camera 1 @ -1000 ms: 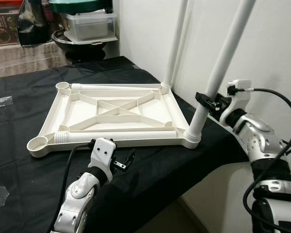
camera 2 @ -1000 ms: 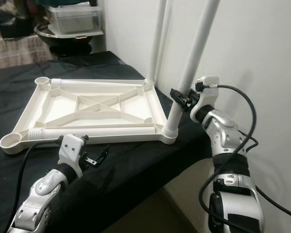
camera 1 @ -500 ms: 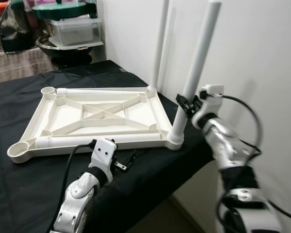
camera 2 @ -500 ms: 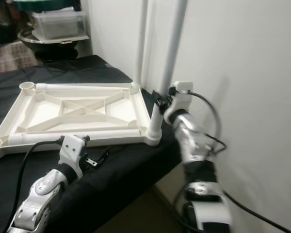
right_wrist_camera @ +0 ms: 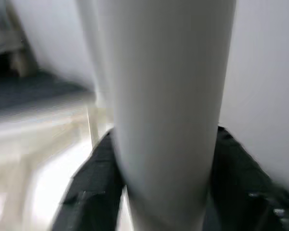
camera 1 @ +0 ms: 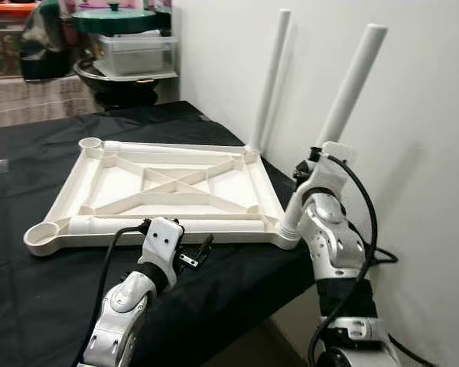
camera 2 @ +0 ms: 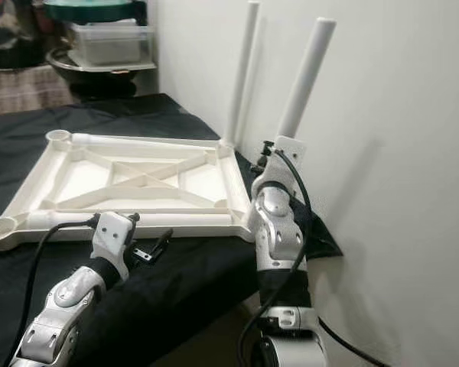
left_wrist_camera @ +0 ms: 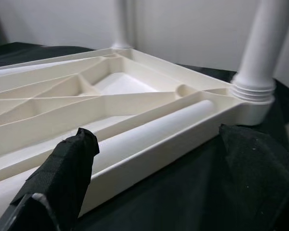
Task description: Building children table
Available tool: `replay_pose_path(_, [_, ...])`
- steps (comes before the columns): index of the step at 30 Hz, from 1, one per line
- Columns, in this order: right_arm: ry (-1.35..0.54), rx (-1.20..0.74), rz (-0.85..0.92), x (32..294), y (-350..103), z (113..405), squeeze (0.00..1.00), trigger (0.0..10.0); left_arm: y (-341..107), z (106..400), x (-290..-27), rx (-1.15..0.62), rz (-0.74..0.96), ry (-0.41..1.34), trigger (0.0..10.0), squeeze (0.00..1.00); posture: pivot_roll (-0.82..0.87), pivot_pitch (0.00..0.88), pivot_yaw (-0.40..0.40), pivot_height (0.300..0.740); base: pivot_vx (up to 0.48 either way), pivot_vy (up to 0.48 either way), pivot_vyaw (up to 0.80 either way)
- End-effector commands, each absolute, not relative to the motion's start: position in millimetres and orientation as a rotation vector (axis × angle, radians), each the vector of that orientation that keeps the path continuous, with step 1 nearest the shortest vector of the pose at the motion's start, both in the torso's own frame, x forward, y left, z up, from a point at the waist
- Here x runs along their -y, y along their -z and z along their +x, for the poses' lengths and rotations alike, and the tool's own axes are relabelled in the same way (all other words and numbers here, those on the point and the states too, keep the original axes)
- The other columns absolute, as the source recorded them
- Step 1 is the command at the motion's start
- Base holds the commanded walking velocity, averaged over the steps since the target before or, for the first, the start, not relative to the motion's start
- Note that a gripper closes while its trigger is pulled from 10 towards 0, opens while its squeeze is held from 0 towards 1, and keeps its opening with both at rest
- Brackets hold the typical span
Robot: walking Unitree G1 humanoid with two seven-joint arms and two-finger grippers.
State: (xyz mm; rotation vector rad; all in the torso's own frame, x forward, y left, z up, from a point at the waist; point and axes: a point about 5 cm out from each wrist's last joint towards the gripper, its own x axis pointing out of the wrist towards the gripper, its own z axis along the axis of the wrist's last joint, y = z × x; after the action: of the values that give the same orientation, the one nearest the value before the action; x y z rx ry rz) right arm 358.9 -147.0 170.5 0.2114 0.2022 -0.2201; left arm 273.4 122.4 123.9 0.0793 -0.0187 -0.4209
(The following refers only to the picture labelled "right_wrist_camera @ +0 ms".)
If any white plastic children table top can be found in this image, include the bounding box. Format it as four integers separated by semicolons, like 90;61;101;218
0;91;116;231

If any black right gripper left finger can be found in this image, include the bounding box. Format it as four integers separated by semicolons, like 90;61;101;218
52;128;130;231

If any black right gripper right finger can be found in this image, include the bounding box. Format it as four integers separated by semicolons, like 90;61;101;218
203;126;289;231

